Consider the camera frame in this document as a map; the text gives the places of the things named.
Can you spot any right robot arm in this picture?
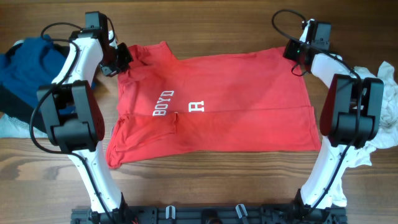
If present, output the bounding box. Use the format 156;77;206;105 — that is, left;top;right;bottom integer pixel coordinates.
284;19;384;216

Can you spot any red printed t-shirt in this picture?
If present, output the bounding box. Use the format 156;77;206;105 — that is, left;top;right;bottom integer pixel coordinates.
106;42;321;169

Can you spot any black folded garment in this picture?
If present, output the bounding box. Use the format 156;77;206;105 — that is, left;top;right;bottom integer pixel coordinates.
0;43;75;133

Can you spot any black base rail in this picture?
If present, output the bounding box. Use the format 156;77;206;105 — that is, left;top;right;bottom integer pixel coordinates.
70;204;348;224

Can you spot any light blue denim garment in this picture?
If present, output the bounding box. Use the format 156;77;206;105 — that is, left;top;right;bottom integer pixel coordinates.
0;114;30;138

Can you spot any right black cable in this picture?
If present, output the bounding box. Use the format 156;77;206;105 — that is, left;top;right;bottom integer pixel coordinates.
271;8;366;215

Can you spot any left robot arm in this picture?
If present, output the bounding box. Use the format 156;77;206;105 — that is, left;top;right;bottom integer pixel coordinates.
33;11;138;223

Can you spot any blue folded shirt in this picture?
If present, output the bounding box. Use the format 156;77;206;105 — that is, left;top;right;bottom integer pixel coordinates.
0;34;97;110

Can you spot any white printed t-shirt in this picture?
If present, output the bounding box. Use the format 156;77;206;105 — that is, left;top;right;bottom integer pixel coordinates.
325;61;397;207

